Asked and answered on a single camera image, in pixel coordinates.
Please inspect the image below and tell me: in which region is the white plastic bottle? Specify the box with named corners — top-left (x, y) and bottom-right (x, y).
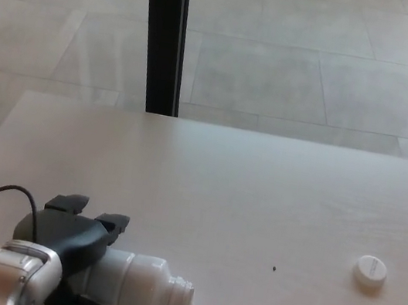
top-left (79, 245), bottom-right (201, 305)

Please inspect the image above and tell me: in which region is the white screw cap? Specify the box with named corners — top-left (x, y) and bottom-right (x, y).
top-left (350, 252), bottom-right (391, 289)

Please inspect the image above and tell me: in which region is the black vertical pole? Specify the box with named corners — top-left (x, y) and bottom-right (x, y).
top-left (124, 0), bottom-right (198, 118)

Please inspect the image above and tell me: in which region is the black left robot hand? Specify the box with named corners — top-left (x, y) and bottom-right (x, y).
top-left (1, 184), bottom-right (134, 305)

